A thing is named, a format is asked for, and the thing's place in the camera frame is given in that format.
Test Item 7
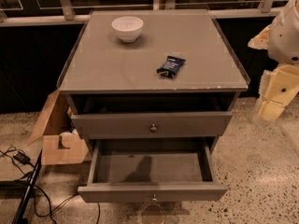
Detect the black floor cable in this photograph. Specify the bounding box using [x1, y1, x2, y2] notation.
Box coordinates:
[0, 146, 102, 224]

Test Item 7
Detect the dark blue snack packet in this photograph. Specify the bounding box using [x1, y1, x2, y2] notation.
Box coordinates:
[156, 56, 186, 78]

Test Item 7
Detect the metal window railing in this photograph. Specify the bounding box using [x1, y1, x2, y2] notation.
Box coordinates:
[0, 0, 289, 27]

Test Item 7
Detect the black power adapter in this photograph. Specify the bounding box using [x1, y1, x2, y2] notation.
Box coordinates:
[13, 151, 30, 164]

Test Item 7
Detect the brown cardboard box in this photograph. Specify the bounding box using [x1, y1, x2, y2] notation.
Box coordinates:
[28, 90, 91, 165]

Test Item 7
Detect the grey top drawer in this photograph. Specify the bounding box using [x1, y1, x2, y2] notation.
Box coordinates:
[67, 92, 236, 139]

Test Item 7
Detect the black tripod leg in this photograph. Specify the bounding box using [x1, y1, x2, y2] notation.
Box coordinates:
[12, 153, 42, 224]

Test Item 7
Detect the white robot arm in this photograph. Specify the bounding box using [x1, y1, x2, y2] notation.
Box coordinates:
[248, 0, 299, 123]

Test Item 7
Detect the grey drawer cabinet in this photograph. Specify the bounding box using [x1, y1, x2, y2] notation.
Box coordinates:
[56, 8, 251, 203]

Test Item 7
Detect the grey drawer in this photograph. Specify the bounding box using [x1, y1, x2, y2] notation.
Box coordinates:
[78, 138, 227, 203]
[67, 92, 236, 139]

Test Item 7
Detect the white ceramic bowl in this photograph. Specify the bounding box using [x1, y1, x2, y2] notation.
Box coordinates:
[111, 16, 144, 43]

